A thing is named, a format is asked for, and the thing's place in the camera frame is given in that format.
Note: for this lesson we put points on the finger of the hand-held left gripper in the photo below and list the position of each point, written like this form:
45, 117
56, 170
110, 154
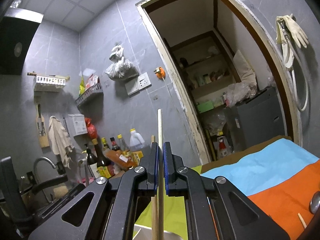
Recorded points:
10, 180

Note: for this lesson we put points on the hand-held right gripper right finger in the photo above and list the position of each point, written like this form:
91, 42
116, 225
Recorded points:
166, 170

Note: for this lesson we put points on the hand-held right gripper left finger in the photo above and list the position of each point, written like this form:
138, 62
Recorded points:
156, 170

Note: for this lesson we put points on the white utensil container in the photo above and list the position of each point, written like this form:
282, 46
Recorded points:
142, 233

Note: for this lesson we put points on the large vinegar jug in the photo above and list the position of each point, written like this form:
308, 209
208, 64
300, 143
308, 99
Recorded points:
137, 142

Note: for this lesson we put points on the metal faucet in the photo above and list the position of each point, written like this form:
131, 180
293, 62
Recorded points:
41, 160

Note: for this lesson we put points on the orange seasoning packet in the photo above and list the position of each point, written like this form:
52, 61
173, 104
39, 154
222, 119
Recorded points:
120, 158

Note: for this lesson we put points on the wooden knife holder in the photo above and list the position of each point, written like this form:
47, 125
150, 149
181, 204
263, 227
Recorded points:
44, 137

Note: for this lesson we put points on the row of sauce bottles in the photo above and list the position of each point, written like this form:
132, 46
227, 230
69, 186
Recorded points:
98, 157

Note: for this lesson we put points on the red label bottle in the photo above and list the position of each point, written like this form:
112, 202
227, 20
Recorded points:
222, 147

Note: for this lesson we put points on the beige towel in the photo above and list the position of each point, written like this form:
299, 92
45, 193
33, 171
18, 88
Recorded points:
58, 140

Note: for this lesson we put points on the red plastic bag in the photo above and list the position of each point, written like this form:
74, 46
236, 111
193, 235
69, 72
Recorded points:
91, 130

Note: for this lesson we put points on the wooden shelf unit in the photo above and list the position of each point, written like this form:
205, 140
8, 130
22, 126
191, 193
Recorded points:
200, 86

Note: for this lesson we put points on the blue orange green cloth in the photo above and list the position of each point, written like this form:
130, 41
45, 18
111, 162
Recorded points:
262, 170

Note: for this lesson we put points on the dark storage box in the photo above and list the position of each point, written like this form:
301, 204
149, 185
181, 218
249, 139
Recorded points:
257, 120

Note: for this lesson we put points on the clear plastic bag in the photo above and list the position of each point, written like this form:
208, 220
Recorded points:
237, 91

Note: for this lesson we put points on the hanging plastic bag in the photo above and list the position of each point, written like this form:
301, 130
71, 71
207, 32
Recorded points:
120, 67

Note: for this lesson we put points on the red white snack packet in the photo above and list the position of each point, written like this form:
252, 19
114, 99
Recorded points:
92, 81

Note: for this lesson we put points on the yellow green snack packet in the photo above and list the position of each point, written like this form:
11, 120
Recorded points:
82, 87

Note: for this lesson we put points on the beige pillow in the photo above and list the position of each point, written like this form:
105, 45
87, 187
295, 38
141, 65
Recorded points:
243, 67

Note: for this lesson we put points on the black range hood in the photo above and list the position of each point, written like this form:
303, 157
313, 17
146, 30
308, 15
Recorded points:
15, 45

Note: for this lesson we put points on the metal spoon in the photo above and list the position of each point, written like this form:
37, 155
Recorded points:
315, 202

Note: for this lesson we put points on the cream rubber gloves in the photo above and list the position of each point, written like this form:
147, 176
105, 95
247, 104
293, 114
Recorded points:
297, 32

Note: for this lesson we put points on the white wall socket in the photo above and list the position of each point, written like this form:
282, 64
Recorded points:
143, 81

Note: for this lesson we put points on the grey wall shelf basket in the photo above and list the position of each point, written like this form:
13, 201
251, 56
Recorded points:
87, 96

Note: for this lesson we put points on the white wall rack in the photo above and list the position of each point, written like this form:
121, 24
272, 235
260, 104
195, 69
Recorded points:
48, 80

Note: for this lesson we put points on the wooden door frame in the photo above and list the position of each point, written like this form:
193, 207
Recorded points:
162, 52

